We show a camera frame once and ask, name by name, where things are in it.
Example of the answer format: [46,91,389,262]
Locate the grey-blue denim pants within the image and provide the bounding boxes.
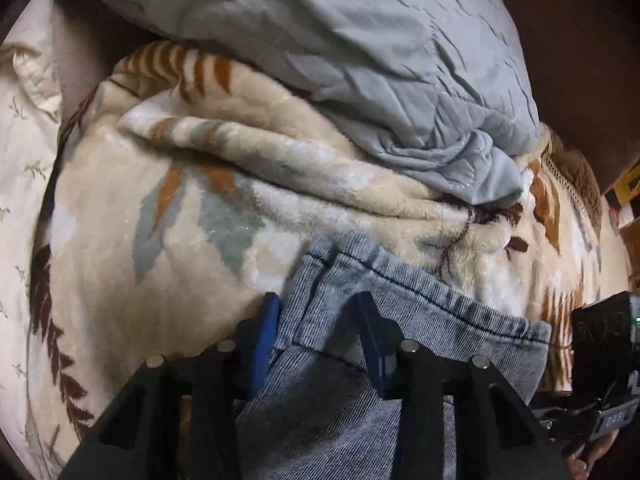
[238,233,551,479]

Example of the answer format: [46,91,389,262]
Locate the leaf-pattern fleece blanket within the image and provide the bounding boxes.
[27,41,628,479]

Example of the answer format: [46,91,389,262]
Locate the brown wooden headboard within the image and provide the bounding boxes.
[503,0,639,192]

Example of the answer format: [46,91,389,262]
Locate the cream patterned duvet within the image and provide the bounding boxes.
[1,0,62,474]

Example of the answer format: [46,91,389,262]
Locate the person's right hand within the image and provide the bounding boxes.
[565,430,620,480]

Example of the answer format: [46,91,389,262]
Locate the grey quilted pillow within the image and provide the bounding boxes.
[102,0,539,206]

